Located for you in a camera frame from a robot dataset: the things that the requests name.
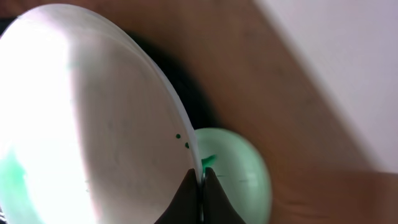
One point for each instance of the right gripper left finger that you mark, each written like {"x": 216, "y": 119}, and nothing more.
{"x": 185, "y": 205}

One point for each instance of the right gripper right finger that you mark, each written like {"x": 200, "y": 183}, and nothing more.
{"x": 216, "y": 206}

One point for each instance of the round black serving tray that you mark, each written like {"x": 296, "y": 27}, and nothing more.
{"x": 199, "y": 111}

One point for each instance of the pale green plate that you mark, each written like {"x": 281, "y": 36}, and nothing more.
{"x": 240, "y": 170}

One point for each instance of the white plate with green smear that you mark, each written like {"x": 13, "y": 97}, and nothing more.
{"x": 92, "y": 131}

